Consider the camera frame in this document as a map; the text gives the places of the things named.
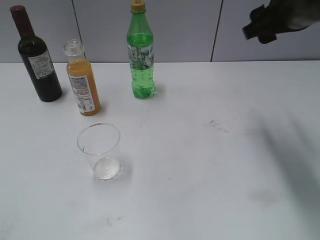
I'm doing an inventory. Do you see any orange juice bottle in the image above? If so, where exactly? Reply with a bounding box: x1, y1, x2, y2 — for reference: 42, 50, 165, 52
63, 39, 101, 117

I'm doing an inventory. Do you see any transparent plastic cup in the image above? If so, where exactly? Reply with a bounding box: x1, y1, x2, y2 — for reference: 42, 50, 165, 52
77, 122, 121, 180

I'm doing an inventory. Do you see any dark red wine bottle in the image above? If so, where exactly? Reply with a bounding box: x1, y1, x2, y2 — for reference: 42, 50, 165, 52
10, 5, 62, 102

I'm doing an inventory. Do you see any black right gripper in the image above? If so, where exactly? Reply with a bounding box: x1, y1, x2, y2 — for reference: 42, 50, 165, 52
242, 0, 320, 44

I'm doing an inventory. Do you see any green soda bottle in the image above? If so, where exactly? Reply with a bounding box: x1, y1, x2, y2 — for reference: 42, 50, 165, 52
126, 0, 155, 99

